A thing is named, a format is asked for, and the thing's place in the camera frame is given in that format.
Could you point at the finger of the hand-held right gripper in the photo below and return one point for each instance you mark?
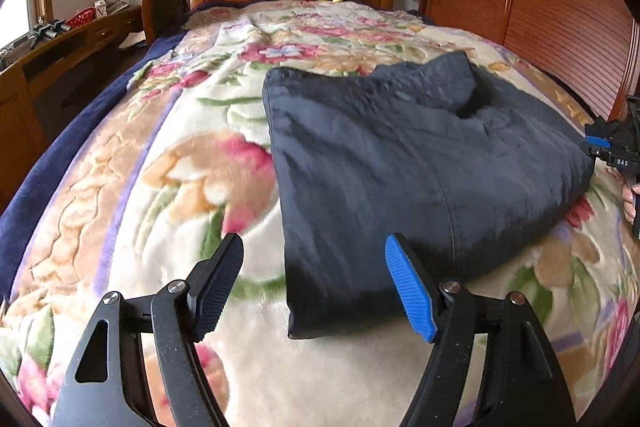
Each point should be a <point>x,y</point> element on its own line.
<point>596,141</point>
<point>597,152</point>

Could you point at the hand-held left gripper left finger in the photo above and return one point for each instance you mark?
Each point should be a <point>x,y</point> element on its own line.
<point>220,287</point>

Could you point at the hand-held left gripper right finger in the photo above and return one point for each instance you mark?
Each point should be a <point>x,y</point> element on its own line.
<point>412,287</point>

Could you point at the dark navy jacket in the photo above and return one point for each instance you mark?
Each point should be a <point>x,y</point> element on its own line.
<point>375,167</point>

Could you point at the person's right hand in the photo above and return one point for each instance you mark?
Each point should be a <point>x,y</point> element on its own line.
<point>629,204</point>

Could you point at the floral blanket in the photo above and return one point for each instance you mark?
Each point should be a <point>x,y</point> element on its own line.
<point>175,107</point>

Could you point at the white paper sheet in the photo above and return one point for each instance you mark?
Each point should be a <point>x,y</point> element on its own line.
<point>132,42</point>

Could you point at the wooden desk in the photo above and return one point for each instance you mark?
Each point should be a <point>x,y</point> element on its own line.
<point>20,107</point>

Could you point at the wooden chair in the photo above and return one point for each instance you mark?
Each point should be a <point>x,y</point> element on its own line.
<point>149,7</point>

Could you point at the white carton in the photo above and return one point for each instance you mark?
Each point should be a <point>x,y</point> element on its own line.
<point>101,8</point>

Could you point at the red plastic basket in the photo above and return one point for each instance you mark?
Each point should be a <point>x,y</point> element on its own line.
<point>80,18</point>

